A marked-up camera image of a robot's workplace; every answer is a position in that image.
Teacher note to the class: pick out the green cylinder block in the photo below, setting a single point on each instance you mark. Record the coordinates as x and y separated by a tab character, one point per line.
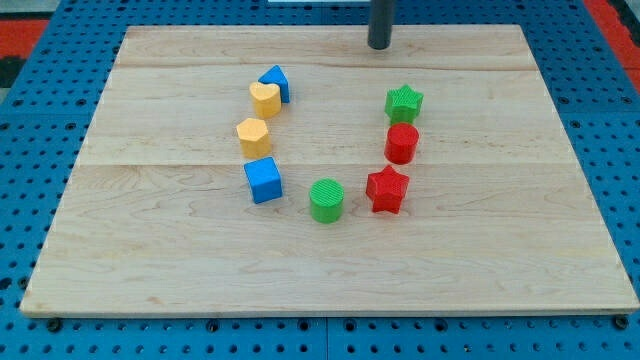
326	200

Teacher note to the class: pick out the blue cube block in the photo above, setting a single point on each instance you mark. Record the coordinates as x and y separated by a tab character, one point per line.
264	179

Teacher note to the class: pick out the red star block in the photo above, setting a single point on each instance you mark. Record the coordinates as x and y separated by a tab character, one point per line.
387	189

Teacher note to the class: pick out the yellow hexagon block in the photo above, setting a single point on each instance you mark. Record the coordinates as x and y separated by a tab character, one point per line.
254	138

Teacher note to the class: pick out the red cylinder block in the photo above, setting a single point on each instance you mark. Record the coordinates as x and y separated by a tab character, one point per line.
401	143

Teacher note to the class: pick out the light wooden board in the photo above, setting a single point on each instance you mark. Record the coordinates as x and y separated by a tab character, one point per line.
157	218

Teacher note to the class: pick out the yellow heart block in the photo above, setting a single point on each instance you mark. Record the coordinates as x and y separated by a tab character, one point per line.
266	99

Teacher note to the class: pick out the green star block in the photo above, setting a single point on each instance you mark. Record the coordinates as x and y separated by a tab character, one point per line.
403	104

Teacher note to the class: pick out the blue triangle block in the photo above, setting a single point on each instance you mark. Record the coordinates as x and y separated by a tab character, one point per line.
275	75

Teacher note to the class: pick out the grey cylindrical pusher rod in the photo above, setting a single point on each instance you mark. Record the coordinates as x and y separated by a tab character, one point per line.
381	18

